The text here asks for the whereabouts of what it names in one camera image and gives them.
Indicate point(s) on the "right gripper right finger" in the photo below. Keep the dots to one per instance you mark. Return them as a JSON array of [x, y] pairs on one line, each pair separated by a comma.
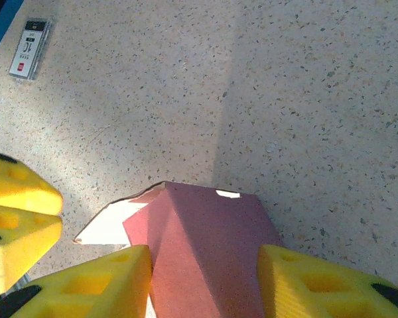
[[305, 291]]

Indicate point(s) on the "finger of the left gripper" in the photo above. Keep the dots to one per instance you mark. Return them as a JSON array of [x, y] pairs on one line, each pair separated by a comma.
[[23, 238], [23, 189]]

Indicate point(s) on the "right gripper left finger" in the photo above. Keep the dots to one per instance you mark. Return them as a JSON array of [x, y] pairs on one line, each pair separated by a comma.
[[96, 291]]

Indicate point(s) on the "pink paper box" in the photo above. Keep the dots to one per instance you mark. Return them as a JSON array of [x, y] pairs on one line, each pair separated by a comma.
[[202, 248]]

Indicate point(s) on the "clear plastic packet with label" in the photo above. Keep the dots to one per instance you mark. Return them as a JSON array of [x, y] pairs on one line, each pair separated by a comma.
[[28, 49]]

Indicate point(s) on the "blue table edge strip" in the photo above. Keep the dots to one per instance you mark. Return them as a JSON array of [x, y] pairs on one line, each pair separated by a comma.
[[3, 30]]

